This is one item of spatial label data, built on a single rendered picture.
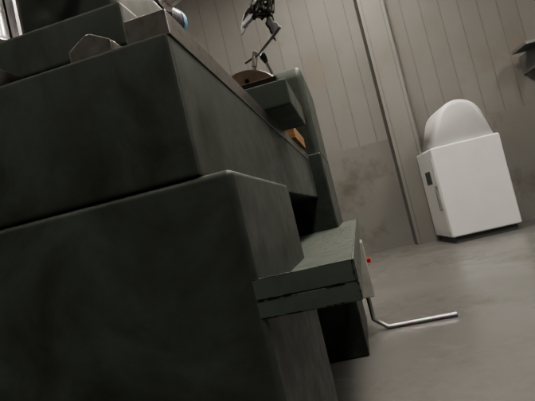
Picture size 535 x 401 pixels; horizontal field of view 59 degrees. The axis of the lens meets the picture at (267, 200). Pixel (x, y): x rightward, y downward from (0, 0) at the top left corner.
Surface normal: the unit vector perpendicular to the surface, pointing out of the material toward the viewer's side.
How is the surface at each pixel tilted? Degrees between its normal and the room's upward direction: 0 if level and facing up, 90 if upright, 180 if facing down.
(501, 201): 90
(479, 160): 90
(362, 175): 90
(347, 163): 90
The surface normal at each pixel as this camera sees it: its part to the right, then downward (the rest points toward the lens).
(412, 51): -0.09, -0.04
